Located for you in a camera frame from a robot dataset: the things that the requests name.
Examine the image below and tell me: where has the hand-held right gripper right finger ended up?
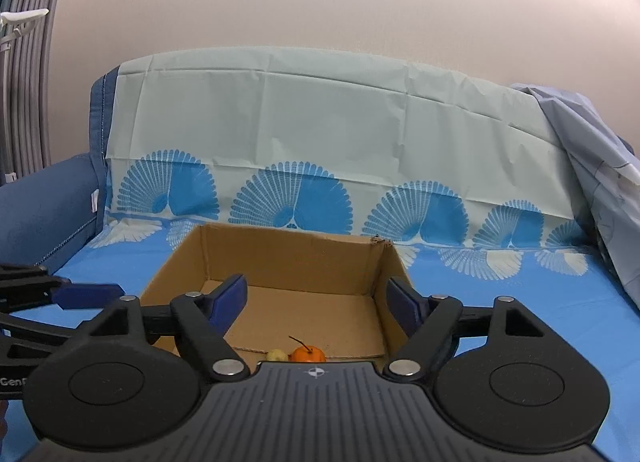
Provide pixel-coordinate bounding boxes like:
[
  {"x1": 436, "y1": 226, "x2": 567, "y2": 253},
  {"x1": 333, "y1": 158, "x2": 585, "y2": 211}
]
[{"x1": 384, "y1": 276, "x2": 548, "y2": 379}]

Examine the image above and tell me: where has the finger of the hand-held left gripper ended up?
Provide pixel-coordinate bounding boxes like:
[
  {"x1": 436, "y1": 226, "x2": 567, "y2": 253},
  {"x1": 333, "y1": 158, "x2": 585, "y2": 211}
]
[
  {"x1": 0, "y1": 313, "x2": 77, "y2": 364},
  {"x1": 0, "y1": 264, "x2": 127, "y2": 314}
]

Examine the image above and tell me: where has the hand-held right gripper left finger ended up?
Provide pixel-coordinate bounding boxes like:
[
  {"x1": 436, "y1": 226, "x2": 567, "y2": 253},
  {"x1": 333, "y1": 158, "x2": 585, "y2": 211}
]
[{"x1": 82, "y1": 273, "x2": 251, "y2": 382}]

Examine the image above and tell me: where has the brown cardboard box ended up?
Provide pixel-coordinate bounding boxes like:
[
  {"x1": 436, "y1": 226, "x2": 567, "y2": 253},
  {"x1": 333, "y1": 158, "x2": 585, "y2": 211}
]
[{"x1": 140, "y1": 222, "x2": 416, "y2": 373}]

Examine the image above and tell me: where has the orange with dark stem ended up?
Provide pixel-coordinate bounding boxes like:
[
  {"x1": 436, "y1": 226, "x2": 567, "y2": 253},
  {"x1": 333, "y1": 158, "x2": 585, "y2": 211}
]
[{"x1": 287, "y1": 335, "x2": 327, "y2": 363}]

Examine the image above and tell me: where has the blue sofa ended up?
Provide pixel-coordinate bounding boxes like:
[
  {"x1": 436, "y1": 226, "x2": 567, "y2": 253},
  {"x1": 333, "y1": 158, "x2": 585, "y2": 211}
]
[{"x1": 0, "y1": 64, "x2": 121, "y2": 283}]

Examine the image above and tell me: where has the blue fan printed blanket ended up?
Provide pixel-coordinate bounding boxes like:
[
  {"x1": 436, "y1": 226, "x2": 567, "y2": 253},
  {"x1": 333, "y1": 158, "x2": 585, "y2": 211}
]
[{"x1": 50, "y1": 46, "x2": 640, "y2": 462}]

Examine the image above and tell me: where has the grey curtain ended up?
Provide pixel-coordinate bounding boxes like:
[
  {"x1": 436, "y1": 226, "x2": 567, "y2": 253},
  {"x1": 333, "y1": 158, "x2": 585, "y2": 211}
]
[{"x1": 0, "y1": 0, "x2": 71, "y2": 183}]

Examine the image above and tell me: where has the pale blue floral cloth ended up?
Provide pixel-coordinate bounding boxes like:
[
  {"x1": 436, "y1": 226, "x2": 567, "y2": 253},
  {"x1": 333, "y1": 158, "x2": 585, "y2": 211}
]
[{"x1": 510, "y1": 83, "x2": 640, "y2": 318}]

